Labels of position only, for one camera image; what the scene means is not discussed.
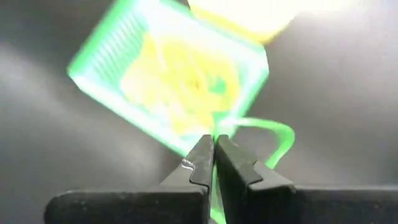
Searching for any green plastic basket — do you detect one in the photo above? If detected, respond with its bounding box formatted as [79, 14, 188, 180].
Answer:
[67, 0, 270, 157]

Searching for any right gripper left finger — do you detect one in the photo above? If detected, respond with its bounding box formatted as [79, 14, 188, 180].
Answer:
[43, 134, 216, 224]

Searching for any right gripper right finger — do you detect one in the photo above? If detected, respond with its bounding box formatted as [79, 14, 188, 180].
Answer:
[215, 134, 398, 224]

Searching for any green rubber band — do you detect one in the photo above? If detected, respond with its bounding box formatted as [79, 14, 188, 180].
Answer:
[210, 116, 296, 224]

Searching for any yellow plastic bin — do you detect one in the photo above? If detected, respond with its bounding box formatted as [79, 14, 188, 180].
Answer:
[186, 0, 301, 45]

